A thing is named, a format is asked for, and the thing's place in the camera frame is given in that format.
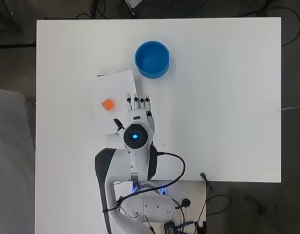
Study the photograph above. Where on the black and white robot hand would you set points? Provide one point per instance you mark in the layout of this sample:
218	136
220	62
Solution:
139	110

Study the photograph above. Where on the white seven-joint robot arm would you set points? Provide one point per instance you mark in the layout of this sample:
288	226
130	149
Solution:
124	162

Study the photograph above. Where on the white flat box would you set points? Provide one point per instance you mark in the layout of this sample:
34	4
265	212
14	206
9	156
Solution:
112	100

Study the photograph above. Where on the orange cube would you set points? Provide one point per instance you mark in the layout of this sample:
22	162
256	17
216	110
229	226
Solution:
108	104

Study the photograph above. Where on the blue round tub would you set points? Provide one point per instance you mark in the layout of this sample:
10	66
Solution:
152	59

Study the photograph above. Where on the black microphone stand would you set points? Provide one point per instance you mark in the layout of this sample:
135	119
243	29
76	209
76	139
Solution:
204	195

